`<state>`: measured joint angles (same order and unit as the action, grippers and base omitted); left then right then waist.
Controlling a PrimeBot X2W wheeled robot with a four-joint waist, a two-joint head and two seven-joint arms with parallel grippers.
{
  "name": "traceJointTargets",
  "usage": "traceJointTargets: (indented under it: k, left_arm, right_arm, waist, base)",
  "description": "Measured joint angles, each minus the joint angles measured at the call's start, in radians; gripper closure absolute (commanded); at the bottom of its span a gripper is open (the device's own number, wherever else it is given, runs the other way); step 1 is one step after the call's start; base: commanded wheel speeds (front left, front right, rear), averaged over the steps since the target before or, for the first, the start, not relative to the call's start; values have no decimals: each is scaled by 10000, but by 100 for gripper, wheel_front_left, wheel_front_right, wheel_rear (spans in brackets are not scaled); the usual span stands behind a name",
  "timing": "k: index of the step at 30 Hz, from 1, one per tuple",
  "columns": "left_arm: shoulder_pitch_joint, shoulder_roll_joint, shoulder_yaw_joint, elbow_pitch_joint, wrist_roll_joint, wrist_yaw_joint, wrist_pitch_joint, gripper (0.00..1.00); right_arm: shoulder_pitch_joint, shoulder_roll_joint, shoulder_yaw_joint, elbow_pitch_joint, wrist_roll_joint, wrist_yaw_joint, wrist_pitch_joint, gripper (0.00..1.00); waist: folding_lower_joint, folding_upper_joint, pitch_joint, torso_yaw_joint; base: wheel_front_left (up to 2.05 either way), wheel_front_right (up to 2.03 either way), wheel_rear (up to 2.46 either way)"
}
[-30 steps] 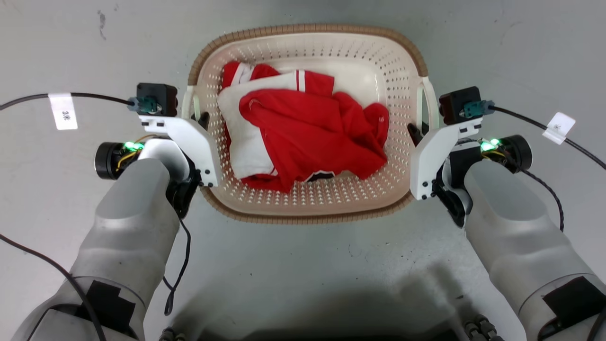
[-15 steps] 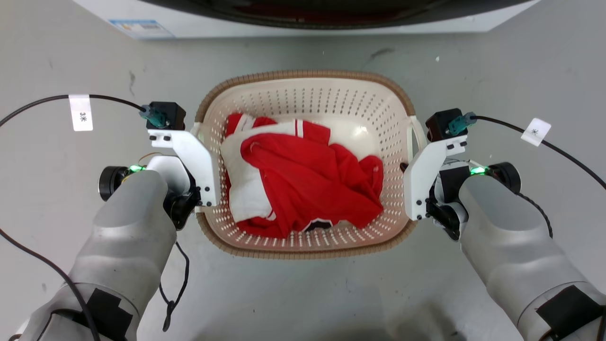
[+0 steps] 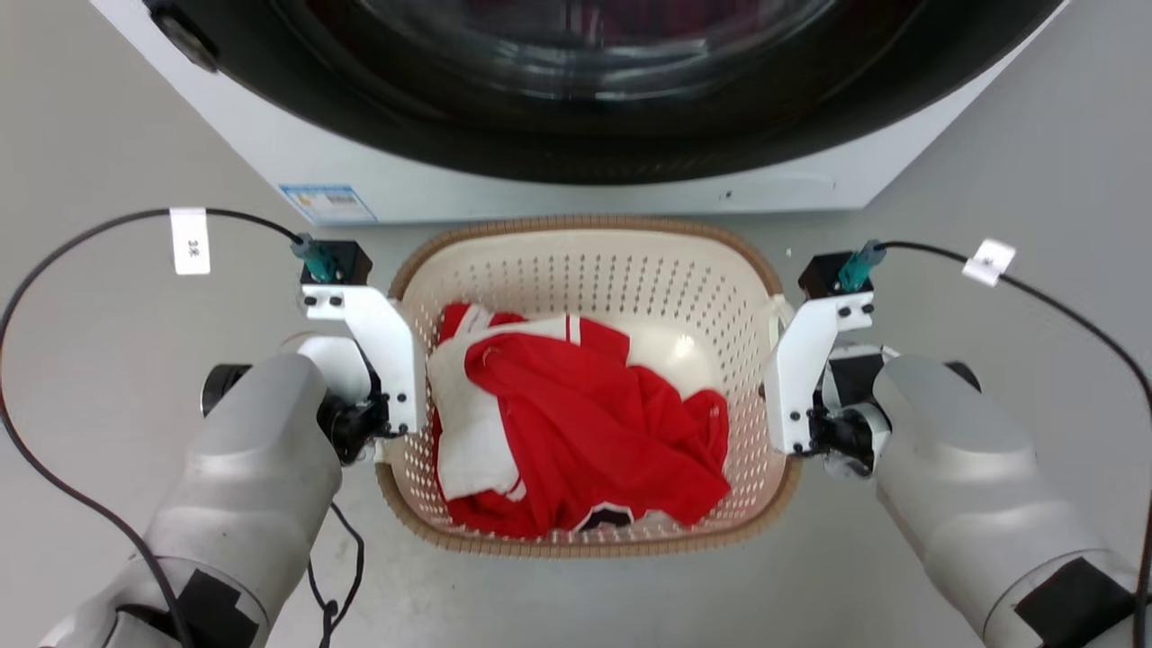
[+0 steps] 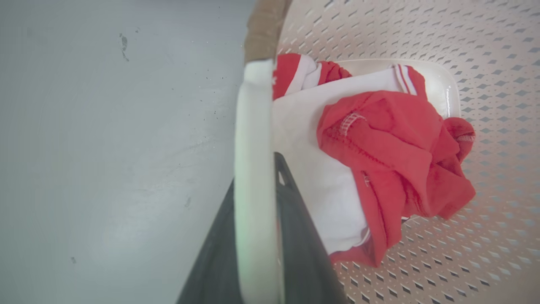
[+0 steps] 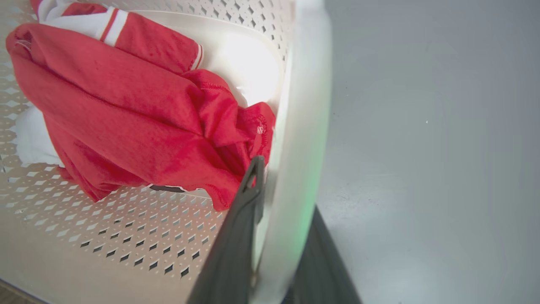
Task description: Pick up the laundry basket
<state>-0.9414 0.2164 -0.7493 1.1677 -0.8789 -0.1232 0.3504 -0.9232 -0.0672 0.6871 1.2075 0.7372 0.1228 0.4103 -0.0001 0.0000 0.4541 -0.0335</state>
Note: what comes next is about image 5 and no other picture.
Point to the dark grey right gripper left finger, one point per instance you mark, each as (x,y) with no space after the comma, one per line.
(230,257)

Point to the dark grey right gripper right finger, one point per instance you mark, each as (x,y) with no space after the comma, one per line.
(320,270)

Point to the white perforated plastic laundry basket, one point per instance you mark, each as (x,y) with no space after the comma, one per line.
(291,126)

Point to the red garment with white stripes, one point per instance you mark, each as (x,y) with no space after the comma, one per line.
(126,114)

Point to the white cloth garment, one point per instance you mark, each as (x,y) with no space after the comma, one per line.
(33,139)

